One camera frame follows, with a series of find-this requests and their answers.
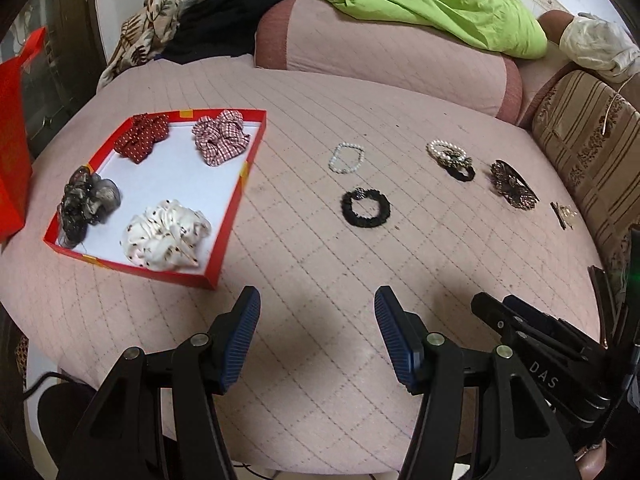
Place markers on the brown striped cushion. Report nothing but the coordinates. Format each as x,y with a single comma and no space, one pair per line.
590,150

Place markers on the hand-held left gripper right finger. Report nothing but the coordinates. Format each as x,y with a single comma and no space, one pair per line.
395,340

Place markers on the white cloth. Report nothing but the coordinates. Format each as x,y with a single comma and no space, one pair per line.
595,42

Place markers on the brown hair claw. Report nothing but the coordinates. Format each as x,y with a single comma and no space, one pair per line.
510,185

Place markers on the dark round stool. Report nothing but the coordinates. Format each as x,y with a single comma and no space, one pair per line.
65,410

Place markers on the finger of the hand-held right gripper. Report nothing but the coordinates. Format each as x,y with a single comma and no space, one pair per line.
550,327
550,375

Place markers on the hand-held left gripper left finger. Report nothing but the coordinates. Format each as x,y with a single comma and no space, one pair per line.
240,340

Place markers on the wooden door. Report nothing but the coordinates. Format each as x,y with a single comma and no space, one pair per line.
75,20

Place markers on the pink bolster pillow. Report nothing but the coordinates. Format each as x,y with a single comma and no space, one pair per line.
375,60

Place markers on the grey sheer scrunchie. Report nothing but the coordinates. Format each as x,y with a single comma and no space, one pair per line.
85,205

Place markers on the red shallow cardboard box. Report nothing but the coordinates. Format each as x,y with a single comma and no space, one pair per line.
165,180

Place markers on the red tote bag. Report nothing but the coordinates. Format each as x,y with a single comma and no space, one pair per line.
12,135

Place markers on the white dotted scrunchie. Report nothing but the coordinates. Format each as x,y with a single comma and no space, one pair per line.
165,232

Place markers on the black cloth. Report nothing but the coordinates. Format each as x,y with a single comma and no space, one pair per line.
215,30

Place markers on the red dotted scrunchie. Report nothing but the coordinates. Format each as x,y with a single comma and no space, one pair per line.
140,135

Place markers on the black scrunchie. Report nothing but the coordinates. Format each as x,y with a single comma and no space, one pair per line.
350,215

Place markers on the red plaid scrunchie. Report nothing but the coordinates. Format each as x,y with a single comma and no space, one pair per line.
220,137

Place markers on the leopard print item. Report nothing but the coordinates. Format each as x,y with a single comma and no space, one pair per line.
22,357

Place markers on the small gold hair clip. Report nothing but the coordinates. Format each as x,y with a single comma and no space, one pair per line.
565,215

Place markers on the green blanket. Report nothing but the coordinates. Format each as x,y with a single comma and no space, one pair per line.
425,5

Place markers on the leaf print cloth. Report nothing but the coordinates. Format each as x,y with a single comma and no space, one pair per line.
145,25

